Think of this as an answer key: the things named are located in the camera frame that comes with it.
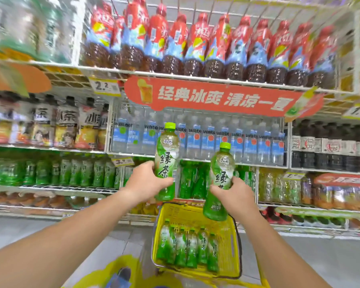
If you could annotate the cluster of yellow bottles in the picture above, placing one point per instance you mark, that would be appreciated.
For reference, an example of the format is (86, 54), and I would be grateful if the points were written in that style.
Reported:
(141, 209)

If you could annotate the row of dark green bottles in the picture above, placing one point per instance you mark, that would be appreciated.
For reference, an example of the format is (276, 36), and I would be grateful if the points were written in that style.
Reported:
(18, 172)

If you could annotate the row of bright green bottles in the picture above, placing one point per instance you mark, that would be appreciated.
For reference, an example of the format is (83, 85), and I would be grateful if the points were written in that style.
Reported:
(192, 179)

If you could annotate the white yellow price tag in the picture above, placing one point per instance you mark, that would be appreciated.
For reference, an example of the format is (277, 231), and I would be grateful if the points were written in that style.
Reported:
(105, 86)

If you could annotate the row of orange juice bottles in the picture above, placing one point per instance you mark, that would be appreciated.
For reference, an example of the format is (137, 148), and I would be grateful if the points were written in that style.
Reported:
(333, 196)

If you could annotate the row of blue water bottles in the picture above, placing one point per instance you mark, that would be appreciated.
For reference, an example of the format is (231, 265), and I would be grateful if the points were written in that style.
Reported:
(249, 143)

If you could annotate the person's right forearm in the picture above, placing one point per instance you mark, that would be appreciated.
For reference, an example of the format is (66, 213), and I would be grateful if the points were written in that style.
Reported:
(282, 257)

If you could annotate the green tea bottle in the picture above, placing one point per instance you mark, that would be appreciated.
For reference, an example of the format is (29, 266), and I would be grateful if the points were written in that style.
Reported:
(220, 170)
(166, 152)

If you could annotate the row of dark tea bottles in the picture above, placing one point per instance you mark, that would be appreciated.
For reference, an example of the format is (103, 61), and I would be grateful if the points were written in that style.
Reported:
(63, 125)

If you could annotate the person's left forearm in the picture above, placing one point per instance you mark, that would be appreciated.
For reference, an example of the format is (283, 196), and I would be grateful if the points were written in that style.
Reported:
(54, 242)

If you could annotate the red promotional shelf banner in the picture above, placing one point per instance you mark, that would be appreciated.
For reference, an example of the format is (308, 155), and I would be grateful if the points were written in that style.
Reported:
(213, 98)

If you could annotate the row of black white-label bottles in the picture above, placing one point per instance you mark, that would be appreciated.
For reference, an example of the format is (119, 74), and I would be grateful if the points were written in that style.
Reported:
(327, 146)

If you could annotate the yellow cartoon floor sticker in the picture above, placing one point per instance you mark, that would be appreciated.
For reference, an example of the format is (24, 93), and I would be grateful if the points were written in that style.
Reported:
(108, 272)

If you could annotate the row of pale yellow bottles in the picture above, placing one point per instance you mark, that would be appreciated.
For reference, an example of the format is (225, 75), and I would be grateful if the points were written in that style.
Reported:
(276, 187)

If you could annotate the small red shelf banner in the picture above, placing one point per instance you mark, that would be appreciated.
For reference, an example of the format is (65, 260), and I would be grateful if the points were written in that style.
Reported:
(342, 179)

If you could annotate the yellow shopping basket trolley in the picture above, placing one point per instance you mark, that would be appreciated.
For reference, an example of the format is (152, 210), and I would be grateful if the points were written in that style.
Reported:
(228, 236)

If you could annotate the row of clear green bottles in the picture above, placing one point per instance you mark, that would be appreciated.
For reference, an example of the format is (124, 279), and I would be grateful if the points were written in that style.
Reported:
(27, 26)

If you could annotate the row of orange-brown bottles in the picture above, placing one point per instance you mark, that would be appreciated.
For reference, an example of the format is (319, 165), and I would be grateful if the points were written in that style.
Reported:
(24, 199)

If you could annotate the person's right hand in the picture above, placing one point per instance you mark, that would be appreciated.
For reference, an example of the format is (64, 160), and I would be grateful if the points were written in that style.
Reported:
(240, 200)

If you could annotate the row of red-cap iced tea bottles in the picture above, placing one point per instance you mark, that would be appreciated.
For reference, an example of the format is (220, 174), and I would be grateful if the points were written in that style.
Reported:
(198, 47)

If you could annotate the row of red-capped dark bottles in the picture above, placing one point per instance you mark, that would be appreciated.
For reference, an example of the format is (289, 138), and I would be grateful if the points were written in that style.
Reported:
(288, 217)

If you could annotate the person's left hand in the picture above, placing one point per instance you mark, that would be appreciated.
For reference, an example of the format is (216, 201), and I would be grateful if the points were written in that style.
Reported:
(147, 182)

